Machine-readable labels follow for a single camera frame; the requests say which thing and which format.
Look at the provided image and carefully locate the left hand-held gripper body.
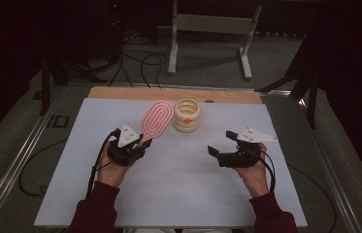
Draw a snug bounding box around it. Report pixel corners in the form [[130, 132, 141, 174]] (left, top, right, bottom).
[[107, 124, 148, 167]]

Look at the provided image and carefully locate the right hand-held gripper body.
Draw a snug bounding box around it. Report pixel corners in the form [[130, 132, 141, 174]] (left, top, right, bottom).
[[218, 126, 279, 169]]

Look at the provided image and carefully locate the pink hairbrush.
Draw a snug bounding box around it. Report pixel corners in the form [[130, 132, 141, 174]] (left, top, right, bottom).
[[138, 99, 176, 148]]

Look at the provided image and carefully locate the cream ribbed holder cup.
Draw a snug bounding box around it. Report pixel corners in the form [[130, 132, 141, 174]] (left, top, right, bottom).
[[173, 98, 201, 134]]

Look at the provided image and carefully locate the person's left hand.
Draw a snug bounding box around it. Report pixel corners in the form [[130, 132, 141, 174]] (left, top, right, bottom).
[[96, 151, 133, 188]]

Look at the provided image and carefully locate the person's right hand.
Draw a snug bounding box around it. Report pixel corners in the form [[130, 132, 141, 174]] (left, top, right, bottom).
[[237, 145, 271, 199]]

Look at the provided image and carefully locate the pale grey table mat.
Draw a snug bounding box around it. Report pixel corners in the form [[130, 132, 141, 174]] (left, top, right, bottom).
[[33, 97, 309, 228]]

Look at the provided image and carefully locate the black tripod stand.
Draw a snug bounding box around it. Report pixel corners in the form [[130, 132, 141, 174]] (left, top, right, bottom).
[[38, 48, 109, 117], [254, 32, 319, 130]]

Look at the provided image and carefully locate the grey metal stand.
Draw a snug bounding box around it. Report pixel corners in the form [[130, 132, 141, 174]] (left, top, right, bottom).
[[167, 0, 263, 81]]

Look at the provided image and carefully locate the dark equipment with red light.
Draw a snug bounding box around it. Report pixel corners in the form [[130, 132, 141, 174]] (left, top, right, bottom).
[[68, 0, 128, 66]]

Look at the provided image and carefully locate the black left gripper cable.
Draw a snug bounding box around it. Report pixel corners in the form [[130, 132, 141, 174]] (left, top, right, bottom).
[[85, 128, 120, 200]]

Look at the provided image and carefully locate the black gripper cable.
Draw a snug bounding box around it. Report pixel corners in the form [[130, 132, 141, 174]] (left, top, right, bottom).
[[249, 147, 277, 194], [85, 128, 120, 200]]

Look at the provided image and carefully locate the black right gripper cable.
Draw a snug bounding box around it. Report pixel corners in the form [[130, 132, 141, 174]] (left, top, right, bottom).
[[249, 147, 277, 194]]

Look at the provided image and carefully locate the black floor bracket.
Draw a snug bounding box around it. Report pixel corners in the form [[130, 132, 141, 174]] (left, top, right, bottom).
[[46, 115, 70, 129]]

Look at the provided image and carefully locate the black thin floor cable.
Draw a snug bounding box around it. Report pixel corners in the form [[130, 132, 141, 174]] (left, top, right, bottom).
[[108, 48, 135, 88]]

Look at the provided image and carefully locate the black looped floor cable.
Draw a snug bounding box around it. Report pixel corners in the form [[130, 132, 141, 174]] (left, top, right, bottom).
[[121, 50, 169, 89]]

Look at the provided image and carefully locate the metal floor rail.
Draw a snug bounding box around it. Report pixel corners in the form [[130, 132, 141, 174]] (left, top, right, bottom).
[[298, 96, 362, 233], [0, 86, 67, 233]]

